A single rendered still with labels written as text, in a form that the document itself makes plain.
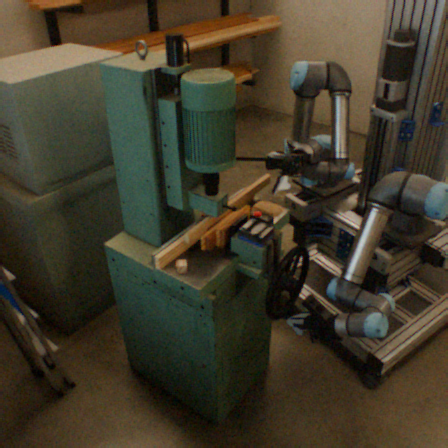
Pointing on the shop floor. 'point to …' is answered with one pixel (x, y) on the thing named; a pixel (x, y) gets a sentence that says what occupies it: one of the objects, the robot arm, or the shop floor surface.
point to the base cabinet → (194, 342)
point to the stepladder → (41, 347)
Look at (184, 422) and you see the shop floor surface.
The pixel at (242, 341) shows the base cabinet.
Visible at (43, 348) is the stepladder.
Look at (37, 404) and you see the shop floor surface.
